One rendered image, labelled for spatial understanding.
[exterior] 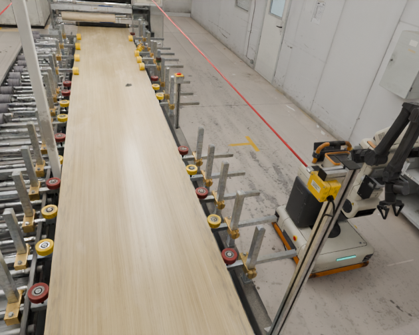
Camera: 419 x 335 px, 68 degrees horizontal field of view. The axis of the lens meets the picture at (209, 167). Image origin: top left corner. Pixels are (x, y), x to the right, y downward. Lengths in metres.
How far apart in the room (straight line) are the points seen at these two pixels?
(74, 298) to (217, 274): 0.63
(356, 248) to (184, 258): 1.68
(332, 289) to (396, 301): 0.51
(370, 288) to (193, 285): 1.88
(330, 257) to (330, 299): 0.33
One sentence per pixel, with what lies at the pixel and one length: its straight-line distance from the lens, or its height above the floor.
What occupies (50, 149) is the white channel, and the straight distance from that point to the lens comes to 2.09.
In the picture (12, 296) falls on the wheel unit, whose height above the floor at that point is 0.87.
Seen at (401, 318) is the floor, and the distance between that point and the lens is 3.02.
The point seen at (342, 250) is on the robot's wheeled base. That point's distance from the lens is 2.79.
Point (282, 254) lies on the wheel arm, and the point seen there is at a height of 0.82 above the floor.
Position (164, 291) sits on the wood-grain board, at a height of 0.90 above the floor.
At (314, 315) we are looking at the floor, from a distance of 2.68.
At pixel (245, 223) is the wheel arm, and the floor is 0.84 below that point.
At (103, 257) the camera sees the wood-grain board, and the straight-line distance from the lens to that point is 1.62.
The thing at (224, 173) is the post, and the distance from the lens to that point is 1.83.
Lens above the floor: 2.15
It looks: 35 degrees down
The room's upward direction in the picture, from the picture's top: 7 degrees clockwise
